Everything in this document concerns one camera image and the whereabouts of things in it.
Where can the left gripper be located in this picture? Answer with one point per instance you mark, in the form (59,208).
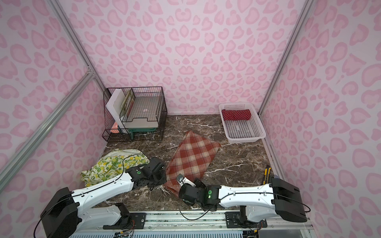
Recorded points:
(159,171)

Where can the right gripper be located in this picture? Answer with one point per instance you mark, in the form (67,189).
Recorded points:
(186,190)

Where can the red plaid skirt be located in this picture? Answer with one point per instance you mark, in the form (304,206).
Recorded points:
(191,159)

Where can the white plastic basket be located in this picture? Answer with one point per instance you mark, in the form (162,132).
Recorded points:
(242,131)

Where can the red polka dot skirt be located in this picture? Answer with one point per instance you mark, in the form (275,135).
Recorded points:
(236,115)

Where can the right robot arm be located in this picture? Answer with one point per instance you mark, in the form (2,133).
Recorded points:
(276,198)

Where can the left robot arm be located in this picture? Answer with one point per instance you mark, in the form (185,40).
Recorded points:
(71,211)

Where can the green lemon print skirt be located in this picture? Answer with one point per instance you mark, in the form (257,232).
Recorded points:
(112,165)

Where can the green stand under tray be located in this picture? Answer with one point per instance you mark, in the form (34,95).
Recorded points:
(136,133)

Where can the white tray in basket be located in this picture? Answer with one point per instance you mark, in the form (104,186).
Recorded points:
(145,113)

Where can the yellow black utility knife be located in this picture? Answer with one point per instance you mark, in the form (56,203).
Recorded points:
(266,174)

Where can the green book in basket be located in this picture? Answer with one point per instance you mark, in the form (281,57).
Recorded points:
(127,103)

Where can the white foam board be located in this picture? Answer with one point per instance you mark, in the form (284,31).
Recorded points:
(114,106)

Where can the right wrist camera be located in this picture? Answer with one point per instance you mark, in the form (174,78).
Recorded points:
(183,181)

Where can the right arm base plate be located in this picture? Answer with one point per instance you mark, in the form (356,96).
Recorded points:
(236,220)

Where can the aluminium front rail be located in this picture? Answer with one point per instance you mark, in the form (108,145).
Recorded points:
(196,224)

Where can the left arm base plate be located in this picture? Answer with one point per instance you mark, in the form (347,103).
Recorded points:
(127,222)

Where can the black wire basket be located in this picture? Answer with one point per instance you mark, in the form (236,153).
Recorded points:
(110,133)

